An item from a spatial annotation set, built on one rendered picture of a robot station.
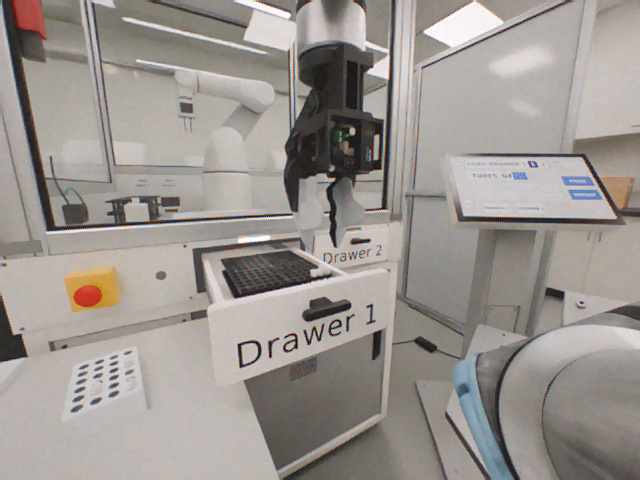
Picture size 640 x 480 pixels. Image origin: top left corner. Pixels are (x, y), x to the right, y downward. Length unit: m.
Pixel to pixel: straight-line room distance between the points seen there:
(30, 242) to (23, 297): 0.11
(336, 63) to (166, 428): 0.48
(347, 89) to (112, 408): 0.48
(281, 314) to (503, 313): 1.01
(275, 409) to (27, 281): 0.71
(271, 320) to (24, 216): 0.50
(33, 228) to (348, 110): 0.59
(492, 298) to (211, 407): 1.02
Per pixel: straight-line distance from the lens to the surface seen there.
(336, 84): 0.28
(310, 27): 0.31
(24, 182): 0.67
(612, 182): 3.40
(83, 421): 0.47
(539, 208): 1.08
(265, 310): 0.34
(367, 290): 0.42
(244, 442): 0.40
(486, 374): 0.24
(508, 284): 1.19
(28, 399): 0.61
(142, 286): 0.67
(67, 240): 0.67
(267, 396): 0.92
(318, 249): 0.72
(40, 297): 0.71
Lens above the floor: 1.07
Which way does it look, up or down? 12 degrees down
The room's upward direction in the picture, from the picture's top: straight up
